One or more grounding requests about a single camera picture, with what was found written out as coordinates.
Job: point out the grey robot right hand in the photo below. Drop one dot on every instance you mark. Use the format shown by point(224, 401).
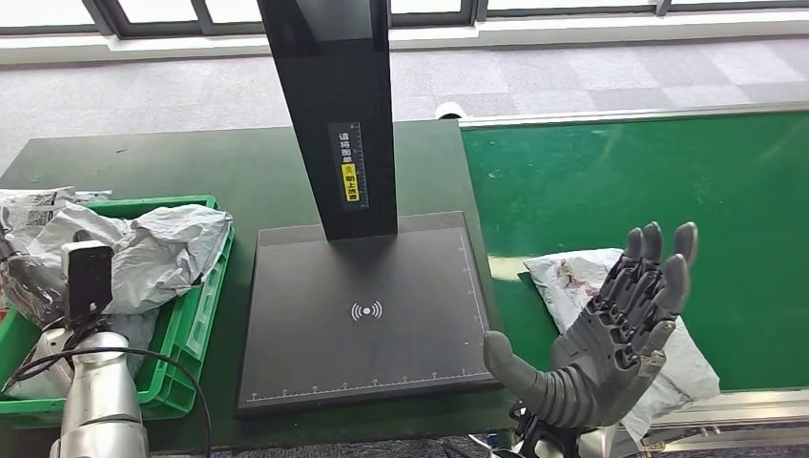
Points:
point(594, 379)

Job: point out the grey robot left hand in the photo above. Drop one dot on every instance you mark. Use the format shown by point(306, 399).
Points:
point(31, 294)

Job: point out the grey plastic parcel bag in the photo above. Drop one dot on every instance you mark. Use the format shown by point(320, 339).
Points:
point(158, 253)
point(569, 284)
point(136, 335)

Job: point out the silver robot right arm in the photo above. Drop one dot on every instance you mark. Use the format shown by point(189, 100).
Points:
point(597, 445)

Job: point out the white printed QR parcel bag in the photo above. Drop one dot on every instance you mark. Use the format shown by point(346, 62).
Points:
point(31, 205)

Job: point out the white plastic parcel bag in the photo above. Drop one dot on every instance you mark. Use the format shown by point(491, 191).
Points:
point(91, 195)

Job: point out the green conveyor belt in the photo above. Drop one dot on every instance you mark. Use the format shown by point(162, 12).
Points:
point(663, 183)

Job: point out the black inbound scanner machine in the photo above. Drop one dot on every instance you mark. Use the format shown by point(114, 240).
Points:
point(366, 366)

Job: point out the green plastic crate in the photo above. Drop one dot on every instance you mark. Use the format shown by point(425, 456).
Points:
point(189, 354)

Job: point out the white round roller cap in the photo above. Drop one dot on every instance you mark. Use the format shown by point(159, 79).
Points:
point(450, 110)

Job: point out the black yellow label sticker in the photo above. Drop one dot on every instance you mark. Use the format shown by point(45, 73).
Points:
point(347, 186)

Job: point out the aluminium conveyor frame rail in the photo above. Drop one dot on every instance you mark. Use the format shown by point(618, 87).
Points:
point(632, 116)
point(758, 404)

